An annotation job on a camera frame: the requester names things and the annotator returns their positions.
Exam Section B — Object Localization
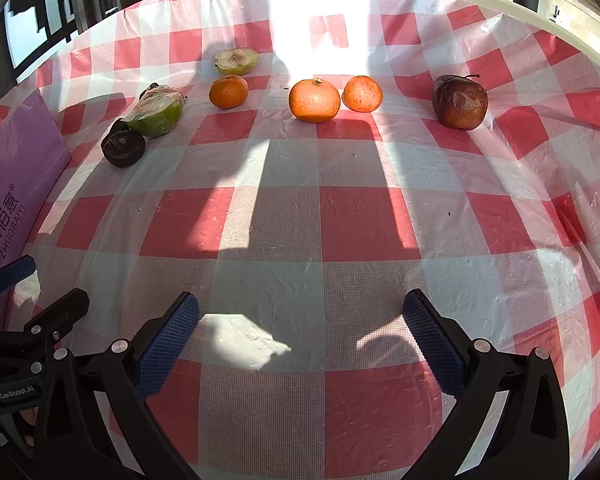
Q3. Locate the dark rotten fruit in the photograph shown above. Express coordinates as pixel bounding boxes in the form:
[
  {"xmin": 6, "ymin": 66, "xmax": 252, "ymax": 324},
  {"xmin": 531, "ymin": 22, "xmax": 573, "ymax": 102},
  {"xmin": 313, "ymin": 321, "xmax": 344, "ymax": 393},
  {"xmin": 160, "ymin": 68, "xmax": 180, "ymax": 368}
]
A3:
[{"xmin": 100, "ymin": 119, "xmax": 146, "ymax": 168}]

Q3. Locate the green fruit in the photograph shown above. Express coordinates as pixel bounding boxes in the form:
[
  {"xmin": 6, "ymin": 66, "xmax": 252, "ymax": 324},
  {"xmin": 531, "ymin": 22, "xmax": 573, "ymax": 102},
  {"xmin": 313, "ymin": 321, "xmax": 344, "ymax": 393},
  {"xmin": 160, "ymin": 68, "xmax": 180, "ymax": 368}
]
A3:
[{"xmin": 123, "ymin": 84, "xmax": 185, "ymax": 138}]

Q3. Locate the small orange tangerine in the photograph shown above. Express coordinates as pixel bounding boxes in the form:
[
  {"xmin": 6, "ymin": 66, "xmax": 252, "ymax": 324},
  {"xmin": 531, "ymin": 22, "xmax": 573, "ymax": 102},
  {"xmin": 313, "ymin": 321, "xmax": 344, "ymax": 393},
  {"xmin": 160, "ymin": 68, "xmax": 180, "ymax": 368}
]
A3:
[{"xmin": 209, "ymin": 75, "xmax": 249, "ymax": 110}]

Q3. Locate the halved apple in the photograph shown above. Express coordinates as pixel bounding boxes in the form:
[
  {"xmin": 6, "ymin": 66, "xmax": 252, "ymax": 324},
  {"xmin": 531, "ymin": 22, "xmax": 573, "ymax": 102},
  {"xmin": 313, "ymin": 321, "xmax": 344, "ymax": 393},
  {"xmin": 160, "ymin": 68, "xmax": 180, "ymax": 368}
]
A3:
[{"xmin": 213, "ymin": 48, "xmax": 259, "ymax": 76}]

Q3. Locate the large orange tangerine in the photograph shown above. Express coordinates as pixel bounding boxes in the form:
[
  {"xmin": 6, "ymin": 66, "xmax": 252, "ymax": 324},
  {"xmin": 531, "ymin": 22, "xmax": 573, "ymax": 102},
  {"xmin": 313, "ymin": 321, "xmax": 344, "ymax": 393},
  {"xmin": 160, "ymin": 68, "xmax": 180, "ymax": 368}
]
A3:
[{"xmin": 288, "ymin": 78, "xmax": 341, "ymax": 124}]

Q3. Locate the dark red wrinkled apple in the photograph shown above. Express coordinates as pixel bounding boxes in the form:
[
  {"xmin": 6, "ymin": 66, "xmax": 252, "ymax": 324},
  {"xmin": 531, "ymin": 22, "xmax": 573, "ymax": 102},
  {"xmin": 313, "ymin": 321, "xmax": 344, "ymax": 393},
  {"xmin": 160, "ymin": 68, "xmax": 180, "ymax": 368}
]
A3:
[{"xmin": 431, "ymin": 74, "xmax": 489, "ymax": 130}]

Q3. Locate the round orange tangerine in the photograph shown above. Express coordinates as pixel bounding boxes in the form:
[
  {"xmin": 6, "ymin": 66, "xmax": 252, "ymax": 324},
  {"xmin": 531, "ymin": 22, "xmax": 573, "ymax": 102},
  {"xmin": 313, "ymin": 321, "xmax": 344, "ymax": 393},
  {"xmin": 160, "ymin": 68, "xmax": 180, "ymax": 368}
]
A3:
[{"xmin": 341, "ymin": 75, "xmax": 384, "ymax": 113}]

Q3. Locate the purple cardboard box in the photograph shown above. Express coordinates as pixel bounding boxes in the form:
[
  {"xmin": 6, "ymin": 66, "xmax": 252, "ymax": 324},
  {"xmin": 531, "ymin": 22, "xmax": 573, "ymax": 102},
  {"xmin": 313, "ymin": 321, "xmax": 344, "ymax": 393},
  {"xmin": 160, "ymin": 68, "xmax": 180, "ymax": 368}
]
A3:
[{"xmin": 0, "ymin": 91, "xmax": 70, "ymax": 266}]

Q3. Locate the red white checkered tablecloth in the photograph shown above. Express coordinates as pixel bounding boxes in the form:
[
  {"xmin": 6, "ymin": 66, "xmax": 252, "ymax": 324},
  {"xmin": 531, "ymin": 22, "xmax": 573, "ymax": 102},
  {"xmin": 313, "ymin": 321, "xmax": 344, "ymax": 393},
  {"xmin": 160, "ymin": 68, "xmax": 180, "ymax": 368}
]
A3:
[{"xmin": 0, "ymin": 0, "xmax": 600, "ymax": 479}]

